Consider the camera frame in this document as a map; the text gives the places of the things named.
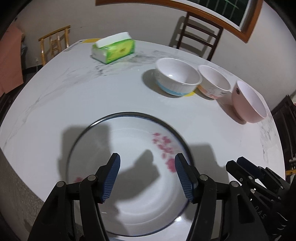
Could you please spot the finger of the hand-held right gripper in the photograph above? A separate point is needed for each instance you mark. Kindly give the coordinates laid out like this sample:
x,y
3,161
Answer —
x,y
240,173
249,165

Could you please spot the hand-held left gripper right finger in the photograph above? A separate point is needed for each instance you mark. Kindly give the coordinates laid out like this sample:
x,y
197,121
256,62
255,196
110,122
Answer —
x,y
183,178

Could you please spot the yellow paper strip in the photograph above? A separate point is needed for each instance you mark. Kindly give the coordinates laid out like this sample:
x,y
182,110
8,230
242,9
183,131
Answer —
x,y
90,40

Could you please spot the salmon cloth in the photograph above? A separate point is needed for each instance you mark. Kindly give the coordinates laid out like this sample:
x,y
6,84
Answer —
x,y
11,58

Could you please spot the green tissue box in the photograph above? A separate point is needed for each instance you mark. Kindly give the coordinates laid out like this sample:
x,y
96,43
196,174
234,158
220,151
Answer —
x,y
115,49

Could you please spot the white bowl with blue band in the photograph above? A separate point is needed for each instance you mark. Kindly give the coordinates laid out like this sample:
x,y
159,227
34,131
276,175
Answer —
x,y
175,76

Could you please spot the brown framed barred window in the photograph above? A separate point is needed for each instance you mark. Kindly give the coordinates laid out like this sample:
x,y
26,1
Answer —
x,y
226,9

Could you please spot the stacked dark wooden chairs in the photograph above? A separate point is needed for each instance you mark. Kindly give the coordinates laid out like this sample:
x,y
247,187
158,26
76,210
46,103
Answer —
x,y
286,120

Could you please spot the dark wooden slat chair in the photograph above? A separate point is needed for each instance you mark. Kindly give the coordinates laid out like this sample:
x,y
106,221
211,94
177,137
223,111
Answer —
x,y
205,22

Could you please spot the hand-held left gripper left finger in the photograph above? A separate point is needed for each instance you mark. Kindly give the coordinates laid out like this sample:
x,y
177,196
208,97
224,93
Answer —
x,y
111,178

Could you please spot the white bowl with orange band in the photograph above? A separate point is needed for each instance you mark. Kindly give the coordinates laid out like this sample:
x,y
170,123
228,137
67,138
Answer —
x,y
215,81

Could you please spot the round yellow warning sticker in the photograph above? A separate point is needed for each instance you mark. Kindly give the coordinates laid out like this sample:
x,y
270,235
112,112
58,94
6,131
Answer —
x,y
190,93

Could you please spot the white plate with pink flowers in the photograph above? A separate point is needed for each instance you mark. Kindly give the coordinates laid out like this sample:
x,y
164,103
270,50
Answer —
x,y
143,208

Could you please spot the light bamboo chair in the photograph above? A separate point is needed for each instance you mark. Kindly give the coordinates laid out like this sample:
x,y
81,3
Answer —
x,y
54,32
291,171

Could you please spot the large pink bowl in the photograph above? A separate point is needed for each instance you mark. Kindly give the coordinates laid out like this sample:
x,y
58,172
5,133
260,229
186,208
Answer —
x,y
242,109

